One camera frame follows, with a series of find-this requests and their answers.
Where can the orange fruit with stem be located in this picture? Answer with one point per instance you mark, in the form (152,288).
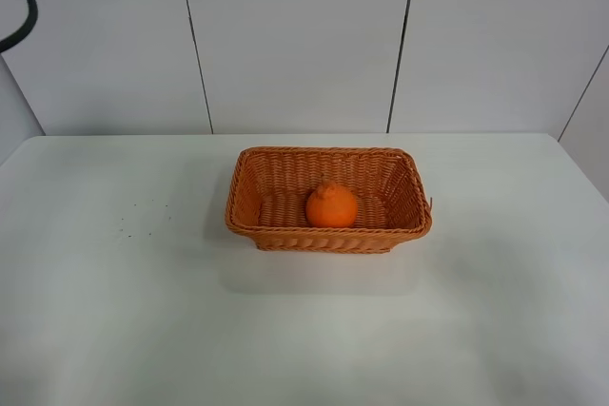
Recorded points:
(331,205)

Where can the orange woven wicker basket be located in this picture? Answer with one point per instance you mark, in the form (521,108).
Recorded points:
(271,184)

